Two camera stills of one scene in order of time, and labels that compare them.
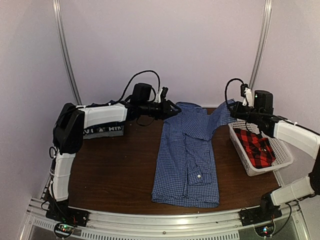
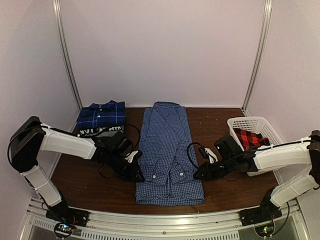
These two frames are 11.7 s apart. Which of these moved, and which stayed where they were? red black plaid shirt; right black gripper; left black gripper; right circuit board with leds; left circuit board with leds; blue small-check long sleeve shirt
Moved: blue small-check long sleeve shirt; right black gripper; left black gripper
Stayed: left circuit board with leds; red black plaid shirt; right circuit board with leds
